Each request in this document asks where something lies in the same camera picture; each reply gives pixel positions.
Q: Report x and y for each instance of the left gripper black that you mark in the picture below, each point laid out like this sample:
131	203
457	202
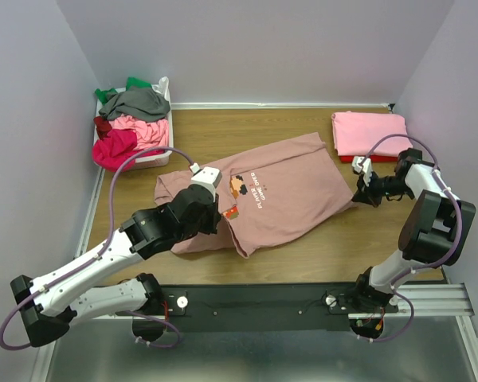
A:
215	215

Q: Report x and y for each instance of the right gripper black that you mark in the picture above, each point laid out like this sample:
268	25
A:
366	192

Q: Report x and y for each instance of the dusty pink printed t-shirt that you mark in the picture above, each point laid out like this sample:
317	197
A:
272	195

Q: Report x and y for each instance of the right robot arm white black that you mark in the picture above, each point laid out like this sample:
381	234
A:
433	235

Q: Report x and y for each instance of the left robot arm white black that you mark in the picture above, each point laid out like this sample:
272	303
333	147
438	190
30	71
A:
49	305

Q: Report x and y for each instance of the folded red t-shirt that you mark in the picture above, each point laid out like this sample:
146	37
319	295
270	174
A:
373	158

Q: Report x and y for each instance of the folded light pink t-shirt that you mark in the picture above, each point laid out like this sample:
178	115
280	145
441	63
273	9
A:
355	133

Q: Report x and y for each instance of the white laundry basket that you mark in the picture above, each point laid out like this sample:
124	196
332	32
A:
157	155

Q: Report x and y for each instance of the pink t-shirt in basket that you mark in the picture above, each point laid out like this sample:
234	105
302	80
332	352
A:
148	134

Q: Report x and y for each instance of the magenta t-shirt in basket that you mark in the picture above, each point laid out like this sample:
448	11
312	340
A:
119	145

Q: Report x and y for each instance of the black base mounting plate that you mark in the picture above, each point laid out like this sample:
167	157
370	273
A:
265	307

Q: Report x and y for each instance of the grey t-shirt in basket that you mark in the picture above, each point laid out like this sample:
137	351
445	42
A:
141	103

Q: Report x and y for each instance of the dark red t-shirt in basket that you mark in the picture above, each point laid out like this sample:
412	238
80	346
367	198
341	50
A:
103	127

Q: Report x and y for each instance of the green t-shirt in basket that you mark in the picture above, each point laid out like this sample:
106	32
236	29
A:
105	95

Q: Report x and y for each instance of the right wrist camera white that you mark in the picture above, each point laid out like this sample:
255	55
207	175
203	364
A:
362	165

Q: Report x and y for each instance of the aluminium frame rail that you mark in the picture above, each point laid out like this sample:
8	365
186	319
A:
432	300

